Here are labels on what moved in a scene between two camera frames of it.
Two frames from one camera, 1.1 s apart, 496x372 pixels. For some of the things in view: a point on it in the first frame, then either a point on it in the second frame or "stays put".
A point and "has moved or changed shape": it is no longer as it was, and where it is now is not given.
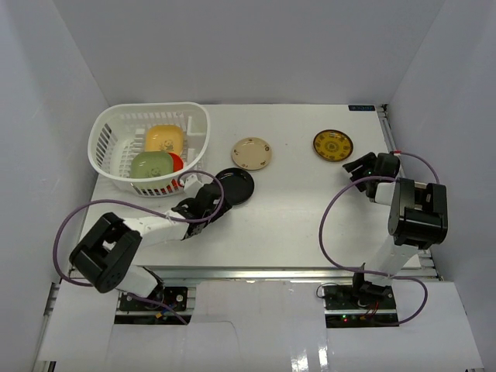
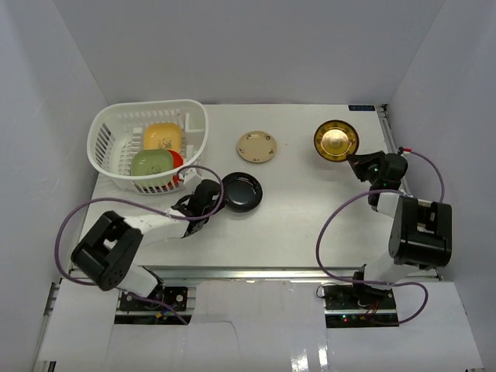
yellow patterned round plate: x=332 y=145 has moved or changed shape
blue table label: x=362 y=108 stays put
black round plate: x=238 y=184 has moved or changed shape
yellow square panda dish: x=164 y=137 stays put
